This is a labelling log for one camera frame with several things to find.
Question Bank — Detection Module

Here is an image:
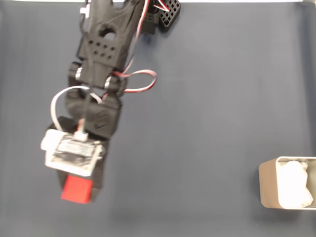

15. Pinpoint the red cube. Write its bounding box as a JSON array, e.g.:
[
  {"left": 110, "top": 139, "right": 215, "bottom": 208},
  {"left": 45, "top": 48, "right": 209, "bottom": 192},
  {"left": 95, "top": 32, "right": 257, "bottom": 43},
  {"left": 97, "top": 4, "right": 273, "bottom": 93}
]
[{"left": 60, "top": 174, "right": 94, "bottom": 204}]

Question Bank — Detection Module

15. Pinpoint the beige box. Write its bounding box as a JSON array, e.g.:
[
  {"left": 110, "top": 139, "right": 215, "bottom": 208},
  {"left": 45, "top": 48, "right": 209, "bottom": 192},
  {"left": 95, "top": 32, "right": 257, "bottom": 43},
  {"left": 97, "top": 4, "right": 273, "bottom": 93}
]
[{"left": 258, "top": 156, "right": 316, "bottom": 210}]

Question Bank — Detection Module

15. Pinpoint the white crumpled paper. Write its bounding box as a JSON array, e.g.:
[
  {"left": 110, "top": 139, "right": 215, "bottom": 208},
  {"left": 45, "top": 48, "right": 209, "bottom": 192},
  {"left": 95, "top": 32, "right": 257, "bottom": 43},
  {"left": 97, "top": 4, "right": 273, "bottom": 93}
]
[{"left": 278, "top": 159, "right": 314, "bottom": 208}]

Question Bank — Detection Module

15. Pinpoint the white camera module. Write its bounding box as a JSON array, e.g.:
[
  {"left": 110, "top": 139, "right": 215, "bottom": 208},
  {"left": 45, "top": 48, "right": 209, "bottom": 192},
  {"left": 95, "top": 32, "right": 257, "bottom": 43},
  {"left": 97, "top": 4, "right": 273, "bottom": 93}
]
[{"left": 40, "top": 129, "right": 104, "bottom": 177}]

